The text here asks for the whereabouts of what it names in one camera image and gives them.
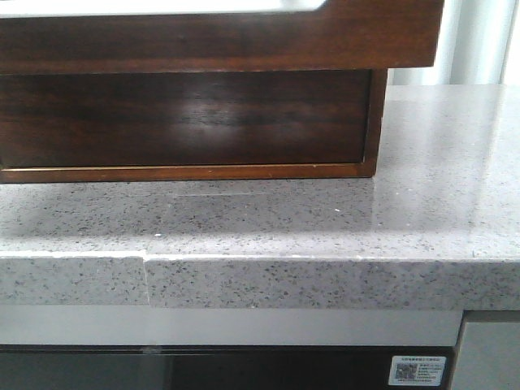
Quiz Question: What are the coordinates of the grey curtain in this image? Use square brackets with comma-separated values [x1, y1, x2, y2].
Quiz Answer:
[388, 1, 519, 85]

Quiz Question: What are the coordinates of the black under-counter appliance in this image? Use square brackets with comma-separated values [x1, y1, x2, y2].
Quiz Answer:
[1, 344, 454, 389]

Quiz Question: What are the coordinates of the white QR code sticker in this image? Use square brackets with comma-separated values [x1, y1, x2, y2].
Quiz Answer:
[388, 356, 447, 387]

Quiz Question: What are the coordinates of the dark wooden drawer cabinet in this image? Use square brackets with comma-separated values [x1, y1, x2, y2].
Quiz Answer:
[0, 67, 389, 183]

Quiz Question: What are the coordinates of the wooden drawer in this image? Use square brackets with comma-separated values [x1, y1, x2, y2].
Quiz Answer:
[0, 69, 372, 168]
[1, 1, 444, 75]

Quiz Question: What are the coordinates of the white tray on cabinet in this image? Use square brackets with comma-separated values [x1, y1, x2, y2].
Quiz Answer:
[1, 0, 325, 19]

